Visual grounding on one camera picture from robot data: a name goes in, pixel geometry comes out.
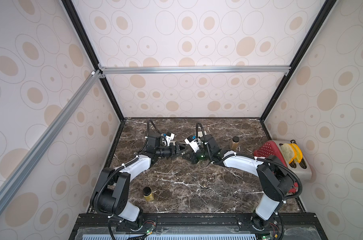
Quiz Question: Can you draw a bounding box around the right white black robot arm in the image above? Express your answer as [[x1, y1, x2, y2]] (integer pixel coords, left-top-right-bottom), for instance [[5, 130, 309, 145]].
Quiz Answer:
[[185, 123, 303, 231]]

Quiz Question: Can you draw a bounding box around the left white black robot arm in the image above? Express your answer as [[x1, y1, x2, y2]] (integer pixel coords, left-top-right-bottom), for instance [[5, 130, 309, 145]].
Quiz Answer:
[[90, 120, 187, 222]]

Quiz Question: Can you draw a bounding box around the brown spice bottle black cap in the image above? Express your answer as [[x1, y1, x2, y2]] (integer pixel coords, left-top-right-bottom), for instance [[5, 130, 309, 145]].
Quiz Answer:
[[230, 136, 240, 151]]

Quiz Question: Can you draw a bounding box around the yellow jar black lid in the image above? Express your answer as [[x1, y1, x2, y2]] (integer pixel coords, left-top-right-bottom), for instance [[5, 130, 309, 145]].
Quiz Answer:
[[142, 187, 154, 202]]

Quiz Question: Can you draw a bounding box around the red perforated rack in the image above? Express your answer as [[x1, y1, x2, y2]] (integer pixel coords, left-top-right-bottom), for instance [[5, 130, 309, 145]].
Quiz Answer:
[[253, 141, 302, 201]]

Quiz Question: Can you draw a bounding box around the pale bread slice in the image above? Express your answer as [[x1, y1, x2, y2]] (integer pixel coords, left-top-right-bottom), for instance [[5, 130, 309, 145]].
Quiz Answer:
[[280, 144, 297, 164]]

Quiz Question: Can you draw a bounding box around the yellow bread slice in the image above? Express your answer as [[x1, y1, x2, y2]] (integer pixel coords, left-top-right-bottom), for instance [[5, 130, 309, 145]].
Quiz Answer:
[[290, 143, 303, 164]]

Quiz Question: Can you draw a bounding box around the silver toaster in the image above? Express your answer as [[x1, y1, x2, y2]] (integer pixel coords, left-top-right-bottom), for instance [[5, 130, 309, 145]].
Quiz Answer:
[[273, 140, 312, 181]]

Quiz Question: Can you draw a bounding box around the left diagonal aluminium bar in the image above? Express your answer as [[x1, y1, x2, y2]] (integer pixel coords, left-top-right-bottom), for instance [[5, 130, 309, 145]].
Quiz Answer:
[[0, 70, 101, 215]]

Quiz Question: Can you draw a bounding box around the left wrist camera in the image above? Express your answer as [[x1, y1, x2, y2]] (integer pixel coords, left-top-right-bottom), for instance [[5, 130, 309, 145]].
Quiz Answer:
[[163, 132, 175, 146]]

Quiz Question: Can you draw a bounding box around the horizontal aluminium frame bar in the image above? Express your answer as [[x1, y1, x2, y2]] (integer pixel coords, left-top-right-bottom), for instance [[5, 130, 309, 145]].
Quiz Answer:
[[100, 65, 291, 74]]

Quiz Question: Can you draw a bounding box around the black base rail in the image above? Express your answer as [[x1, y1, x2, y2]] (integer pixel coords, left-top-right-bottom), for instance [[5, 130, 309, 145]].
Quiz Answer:
[[69, 213, 327, 240]]

